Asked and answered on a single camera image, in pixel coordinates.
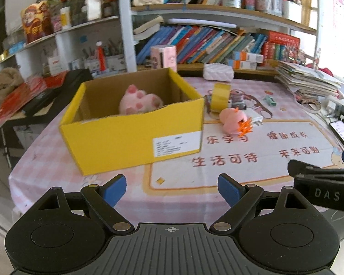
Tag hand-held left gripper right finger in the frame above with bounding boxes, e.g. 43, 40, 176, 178
210, 173, 311, 232

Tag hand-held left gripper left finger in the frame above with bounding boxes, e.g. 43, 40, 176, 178
34, 174, 134, 234

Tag yellow cardboard box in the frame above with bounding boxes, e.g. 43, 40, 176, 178
59, 68, 205, 176

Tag smartphone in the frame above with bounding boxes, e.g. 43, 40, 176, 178
329, 119, 344, 151

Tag pink checked printed table mat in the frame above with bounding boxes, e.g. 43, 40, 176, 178
8, 76, 344, 227

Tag white power strip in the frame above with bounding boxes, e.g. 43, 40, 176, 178
324, 96, 344, 121

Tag patterned clear tape roll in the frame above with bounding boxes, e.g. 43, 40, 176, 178
300, 100, 323, 114

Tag white charger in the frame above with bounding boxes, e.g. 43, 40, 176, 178
245, 107, 264, 127

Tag pile of books and papers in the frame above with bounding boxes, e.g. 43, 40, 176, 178
275, 60, 344, 98

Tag yellow tape roll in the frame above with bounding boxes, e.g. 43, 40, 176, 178
211, 83, 232, 112

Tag pink plush paw toy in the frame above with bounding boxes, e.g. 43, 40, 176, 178
119, 85, 164, 115

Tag colourful charm bundle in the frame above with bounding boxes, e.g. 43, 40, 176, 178
287, 47, 307, 63

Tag black case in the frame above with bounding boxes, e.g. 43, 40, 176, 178
23, 69, 94, 115

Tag white quilted purse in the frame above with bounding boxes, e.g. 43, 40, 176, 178
203, 63, 234, 81

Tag blue orange white carton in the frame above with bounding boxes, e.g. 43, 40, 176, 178
226, 59, 258, 70
232, 51, 265, 63

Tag white pen holder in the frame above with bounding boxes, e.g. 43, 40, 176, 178
106, 53, 127, 72

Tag red boxed book set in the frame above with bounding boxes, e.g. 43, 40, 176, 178
262, 31, 301, 61

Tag red paper packets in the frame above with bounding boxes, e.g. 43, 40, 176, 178
0, 71, 69, 128

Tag red white glue bottle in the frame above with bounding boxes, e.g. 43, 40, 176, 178
96, 41, 107, 72

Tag pink cylinder container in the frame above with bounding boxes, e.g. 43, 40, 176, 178
151, 45, 178, 73

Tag row of colourful books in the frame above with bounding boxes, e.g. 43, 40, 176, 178
136, 25, 268, 65

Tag brown plush cloth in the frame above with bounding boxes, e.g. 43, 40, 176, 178
0, 67, 25, 104

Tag white wooden bookshelf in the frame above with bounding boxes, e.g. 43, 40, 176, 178
116, 0, 326, 76

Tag white corner shelf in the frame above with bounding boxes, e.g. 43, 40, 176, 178
0, 16, 124, 75

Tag white jar yellow label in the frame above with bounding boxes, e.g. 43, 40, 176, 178
60, 6, 72, 30

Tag red gold figure box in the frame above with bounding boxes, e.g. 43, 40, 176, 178
20, 1, 53, 44

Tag white pitcher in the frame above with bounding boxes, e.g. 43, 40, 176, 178
84, 0, 104, 20

